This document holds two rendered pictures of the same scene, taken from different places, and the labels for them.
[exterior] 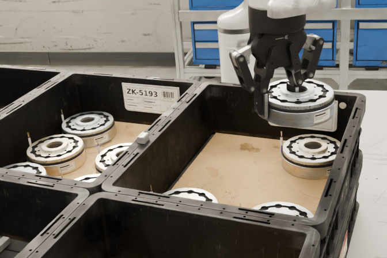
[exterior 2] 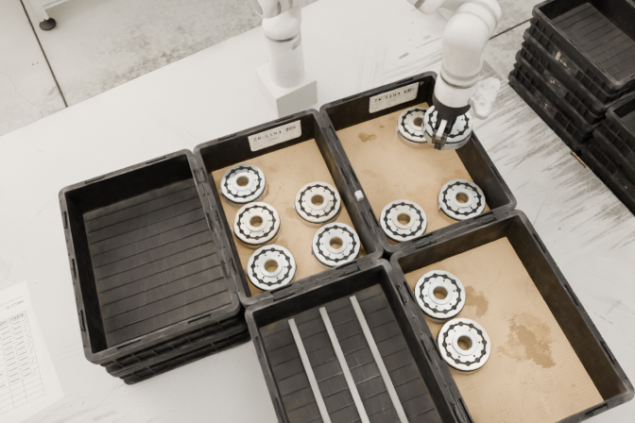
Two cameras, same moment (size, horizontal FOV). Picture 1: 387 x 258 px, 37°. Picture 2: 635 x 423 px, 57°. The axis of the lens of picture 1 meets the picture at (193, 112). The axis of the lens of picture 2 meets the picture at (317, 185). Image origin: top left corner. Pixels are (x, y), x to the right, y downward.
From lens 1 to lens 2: 95 cm
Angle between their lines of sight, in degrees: 45
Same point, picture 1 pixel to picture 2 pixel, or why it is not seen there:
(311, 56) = not seen: hidden behind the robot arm
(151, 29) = not seen: outside the picture
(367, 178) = not seen: hidden behind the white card
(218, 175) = (376, 174)
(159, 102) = (283, 135)
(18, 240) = (325, 303)
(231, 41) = (287, 46)
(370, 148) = (385, 65)
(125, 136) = (272, 174)
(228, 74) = (285, 68)
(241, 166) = (381, 158)
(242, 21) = (296, 28)
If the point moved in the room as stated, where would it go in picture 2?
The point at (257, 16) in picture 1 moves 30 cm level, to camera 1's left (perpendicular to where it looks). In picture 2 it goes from (454, 110) to (340, 213)
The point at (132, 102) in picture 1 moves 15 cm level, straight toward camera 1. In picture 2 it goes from (258, 144) to (307, 178)
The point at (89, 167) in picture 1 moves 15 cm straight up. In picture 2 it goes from (286, 218) to (281, 185)
